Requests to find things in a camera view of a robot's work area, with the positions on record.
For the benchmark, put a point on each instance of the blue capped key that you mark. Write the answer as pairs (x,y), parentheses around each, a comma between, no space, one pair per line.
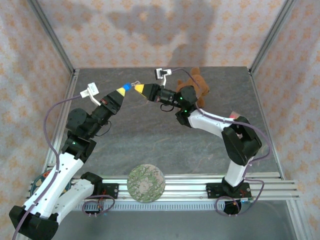
(127,86)

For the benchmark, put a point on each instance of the metal keyring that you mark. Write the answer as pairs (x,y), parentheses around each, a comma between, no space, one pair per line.
(136,82)

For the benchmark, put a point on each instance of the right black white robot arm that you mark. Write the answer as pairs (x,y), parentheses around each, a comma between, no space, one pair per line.
(207,122)

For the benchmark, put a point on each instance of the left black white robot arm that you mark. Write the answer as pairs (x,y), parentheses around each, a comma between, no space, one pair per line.
(62,170)

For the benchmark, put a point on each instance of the brown plush dog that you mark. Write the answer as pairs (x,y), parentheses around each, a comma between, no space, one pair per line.
(200,82)

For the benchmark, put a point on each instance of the cartoon bear round plate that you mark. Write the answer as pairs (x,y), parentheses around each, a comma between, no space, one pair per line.
(40,182)

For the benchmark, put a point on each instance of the green floral round plate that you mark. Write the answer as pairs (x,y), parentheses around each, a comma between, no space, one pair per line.
(146,182)

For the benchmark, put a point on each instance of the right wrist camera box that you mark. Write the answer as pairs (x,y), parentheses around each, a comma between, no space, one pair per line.
(163,73)

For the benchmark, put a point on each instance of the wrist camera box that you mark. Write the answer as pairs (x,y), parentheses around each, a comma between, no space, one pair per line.
(163,73)
(89,90)

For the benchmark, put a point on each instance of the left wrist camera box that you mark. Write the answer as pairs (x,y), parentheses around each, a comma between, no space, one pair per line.
(89,90)

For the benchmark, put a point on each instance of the aluminium table side rail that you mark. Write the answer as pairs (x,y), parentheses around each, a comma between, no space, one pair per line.
(70,95)
(260,100)

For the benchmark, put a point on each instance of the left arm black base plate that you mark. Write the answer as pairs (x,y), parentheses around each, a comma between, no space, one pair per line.
(111,190)

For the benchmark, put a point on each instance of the aluminium frame post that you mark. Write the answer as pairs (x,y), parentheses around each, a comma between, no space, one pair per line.
(50,32)
(272,32)

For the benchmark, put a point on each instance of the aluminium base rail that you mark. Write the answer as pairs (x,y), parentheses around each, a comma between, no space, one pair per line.
(187,190)

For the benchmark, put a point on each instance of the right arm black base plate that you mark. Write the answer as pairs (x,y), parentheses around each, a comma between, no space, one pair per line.
(212,190)

